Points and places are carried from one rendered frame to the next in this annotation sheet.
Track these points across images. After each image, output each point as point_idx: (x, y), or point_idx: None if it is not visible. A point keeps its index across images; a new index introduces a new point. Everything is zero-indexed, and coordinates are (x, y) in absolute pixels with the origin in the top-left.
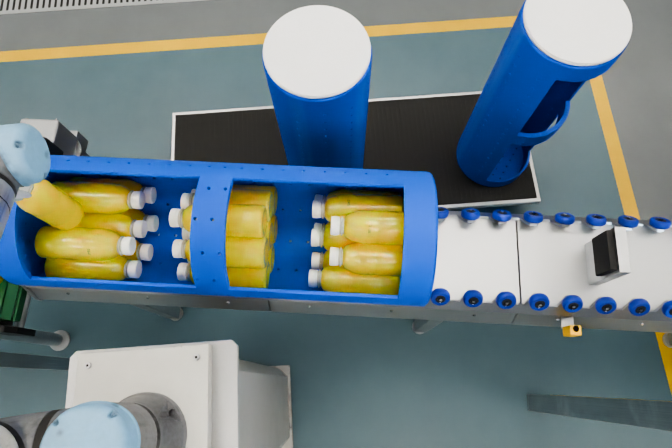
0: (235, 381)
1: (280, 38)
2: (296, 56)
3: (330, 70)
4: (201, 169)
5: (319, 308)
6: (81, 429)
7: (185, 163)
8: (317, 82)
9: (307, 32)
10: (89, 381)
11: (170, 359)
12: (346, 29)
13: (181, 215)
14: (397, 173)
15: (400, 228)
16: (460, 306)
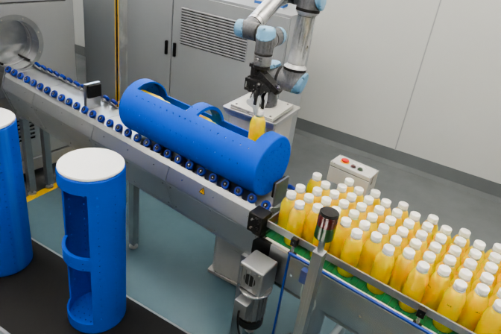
0: (229, 102)
1: (99, 173)
2: (103, 165)
3: (98, 154)
4: (193, 118)
5: None
6: None
7: (197, 127)
8: (109, 154)
9: (85, 168)
10: (272, 114)
11: (244, 106)
12: (68, 160)
13: None
14: (133, 96)
15: (149, 92)
16: None
